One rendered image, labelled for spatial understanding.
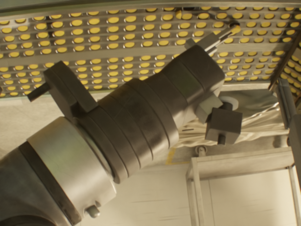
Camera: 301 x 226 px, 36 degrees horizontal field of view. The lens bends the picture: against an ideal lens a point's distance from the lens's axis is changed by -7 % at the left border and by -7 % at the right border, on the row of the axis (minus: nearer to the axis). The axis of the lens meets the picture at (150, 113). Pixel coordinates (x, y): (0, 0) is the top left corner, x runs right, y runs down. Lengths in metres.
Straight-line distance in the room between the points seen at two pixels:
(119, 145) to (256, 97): 0.33
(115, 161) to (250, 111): 0.33
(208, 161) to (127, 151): 3.35
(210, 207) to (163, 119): 3.91
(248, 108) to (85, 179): 0.36
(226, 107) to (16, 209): 0.22
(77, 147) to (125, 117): 0.05
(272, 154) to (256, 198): 0.69
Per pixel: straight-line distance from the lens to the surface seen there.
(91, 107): 0.43
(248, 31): 0.55
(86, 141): 0.41
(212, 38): 0.50
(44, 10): 0.47
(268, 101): 0.71
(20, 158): 0.41
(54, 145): 0.41
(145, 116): 0.42
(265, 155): 3.87
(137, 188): 4.30
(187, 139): 0.75
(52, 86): 0.46
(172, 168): 4.36
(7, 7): 0.47
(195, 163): 3.74
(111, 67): 0.58
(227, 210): 4.35
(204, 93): 0.45
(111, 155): 0.42
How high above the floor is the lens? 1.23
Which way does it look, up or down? 23 degrees down
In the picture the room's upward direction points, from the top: 174 degrees clockwise
